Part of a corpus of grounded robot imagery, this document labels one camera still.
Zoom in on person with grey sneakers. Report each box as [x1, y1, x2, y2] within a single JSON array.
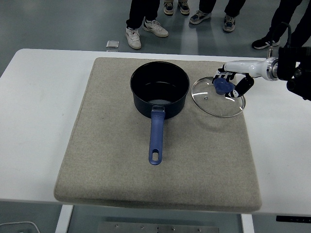
[[189, 0, 247, 33]]

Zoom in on person with white sneakers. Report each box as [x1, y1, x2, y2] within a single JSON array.
[[125, 0, 169, 50]]

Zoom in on white cable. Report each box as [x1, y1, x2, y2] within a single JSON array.
[[0, 221, 39, 233]]

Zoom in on black table control panel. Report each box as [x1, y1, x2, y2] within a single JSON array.
[[276, 215, 311, 223]]

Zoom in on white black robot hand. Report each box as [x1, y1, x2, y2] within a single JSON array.
[[211, 59, 268, 99]]

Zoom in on person with dark brown sneakers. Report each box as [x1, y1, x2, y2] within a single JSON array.
[[163, 0, 190, 17]]

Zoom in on white table leg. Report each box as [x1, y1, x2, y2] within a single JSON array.
[[239, 213, 255, 233], [54, 205, 74, 233]]

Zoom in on grey metal plate with screws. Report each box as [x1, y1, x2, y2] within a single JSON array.
[[97, 221, 219, 233]]

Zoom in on dark pot with blue handle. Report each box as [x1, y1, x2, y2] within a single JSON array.
[[130, 61, 190, 166]]

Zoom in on person with black sneakers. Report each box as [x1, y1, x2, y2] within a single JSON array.
[[251, 0, 311, 50]]

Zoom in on glass lid with blue knob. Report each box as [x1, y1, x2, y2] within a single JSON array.
[[191, 76, 246, 118]]

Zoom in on silver floor plate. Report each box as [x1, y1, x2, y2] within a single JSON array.
[[105, 40, 120, 50]]

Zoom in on beige fabric mat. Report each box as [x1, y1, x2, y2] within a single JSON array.
[[53, 57, 263, 212]]

